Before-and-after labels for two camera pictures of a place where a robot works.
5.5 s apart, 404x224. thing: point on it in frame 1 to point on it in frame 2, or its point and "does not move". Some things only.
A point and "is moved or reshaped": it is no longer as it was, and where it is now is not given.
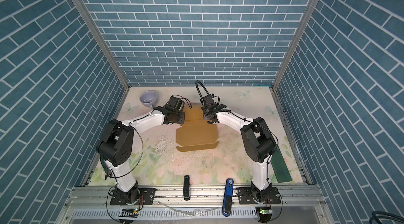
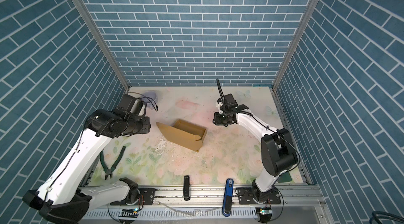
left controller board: x=132 y=213 does not move
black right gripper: x=205 y=114 to x=216 y=121
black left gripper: x=182 y=120 to x=147 y=128
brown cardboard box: x=195 y=133 is moved or reshaped
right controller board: x=265 y=213 does not move
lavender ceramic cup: x=148 y=99 does not move
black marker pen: x=187 y=187 does not move
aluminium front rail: x=296 y=205 does not move
